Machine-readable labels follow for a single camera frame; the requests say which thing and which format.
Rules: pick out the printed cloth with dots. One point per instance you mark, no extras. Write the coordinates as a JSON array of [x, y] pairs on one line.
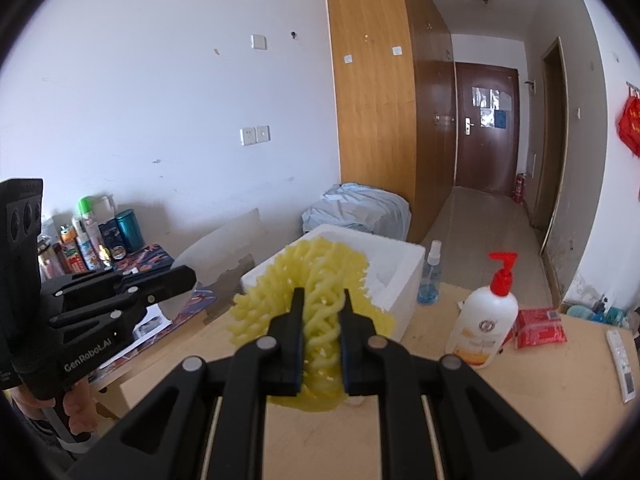
[[150, 260]]

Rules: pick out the white foam box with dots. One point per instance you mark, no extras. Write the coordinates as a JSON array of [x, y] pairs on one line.
[[395, 265]]

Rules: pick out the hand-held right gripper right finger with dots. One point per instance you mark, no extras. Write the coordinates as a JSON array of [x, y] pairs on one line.
[[357, 355]]

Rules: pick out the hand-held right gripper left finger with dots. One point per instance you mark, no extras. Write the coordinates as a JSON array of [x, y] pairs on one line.
[[285, 350]]

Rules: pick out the white double wall socket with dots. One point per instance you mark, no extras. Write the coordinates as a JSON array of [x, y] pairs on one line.
[[255, 135]]

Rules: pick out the brown door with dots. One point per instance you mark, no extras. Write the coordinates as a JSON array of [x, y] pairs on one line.
[[475, 160]]

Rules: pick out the paper notices on door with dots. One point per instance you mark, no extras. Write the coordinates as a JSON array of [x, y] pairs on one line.
[[490, 105]]

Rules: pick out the red fire extinguisher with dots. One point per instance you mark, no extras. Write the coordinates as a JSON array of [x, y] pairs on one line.
[[520, 190]]

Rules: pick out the clear spray bottle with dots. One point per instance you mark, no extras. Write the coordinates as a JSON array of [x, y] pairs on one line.
[[429, 280]]

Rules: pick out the person's left hand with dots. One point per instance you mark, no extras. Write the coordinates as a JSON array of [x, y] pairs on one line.
[[80, 410]]

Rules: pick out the row of bottles and cans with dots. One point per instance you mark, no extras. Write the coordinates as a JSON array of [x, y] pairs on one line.
[[87, 240]]

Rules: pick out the teal tin canister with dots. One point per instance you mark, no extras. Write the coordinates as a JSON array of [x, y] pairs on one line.
[[129, 230]]

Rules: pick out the white wall switch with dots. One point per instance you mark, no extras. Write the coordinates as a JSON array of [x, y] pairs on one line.
[[258, 42]]

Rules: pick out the yellow foam net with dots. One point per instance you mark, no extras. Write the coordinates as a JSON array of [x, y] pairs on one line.
[[320, 270]]

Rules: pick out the small wall bracket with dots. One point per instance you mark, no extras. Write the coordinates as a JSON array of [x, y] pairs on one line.
[[531, 85]]

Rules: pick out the wooden door frame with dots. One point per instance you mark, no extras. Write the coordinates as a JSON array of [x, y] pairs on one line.
[[562, 135]]

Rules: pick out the white remote control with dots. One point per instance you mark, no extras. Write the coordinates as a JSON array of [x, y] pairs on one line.
[[620, 360]]

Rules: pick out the red hanging cloth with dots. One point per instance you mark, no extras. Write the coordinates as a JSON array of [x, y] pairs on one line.
[[631, 125]]

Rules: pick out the white foam lid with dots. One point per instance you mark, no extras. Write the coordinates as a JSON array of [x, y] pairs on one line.
[[215, 255]]

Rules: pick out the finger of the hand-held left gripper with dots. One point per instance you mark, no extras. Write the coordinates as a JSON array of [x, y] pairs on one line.
[[100, 315], [150, 280]]

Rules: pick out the white lotion pump bottle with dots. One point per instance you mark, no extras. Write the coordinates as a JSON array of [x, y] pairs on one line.
[[485, 320]]

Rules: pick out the wooden wardrobe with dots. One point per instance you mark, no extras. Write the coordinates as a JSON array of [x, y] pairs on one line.
[[375, 110]]

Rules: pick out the wall coat hook rack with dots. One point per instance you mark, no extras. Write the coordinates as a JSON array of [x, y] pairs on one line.
[[632, 86]]

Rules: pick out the red packet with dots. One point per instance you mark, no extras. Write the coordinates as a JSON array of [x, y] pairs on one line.
[[540, 327]]

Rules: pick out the light blue cloth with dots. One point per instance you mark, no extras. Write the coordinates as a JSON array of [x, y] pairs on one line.
[[360, 205]]

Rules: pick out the blue plastic basket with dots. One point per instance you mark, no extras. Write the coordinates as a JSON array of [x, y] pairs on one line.
[[616, 319]]

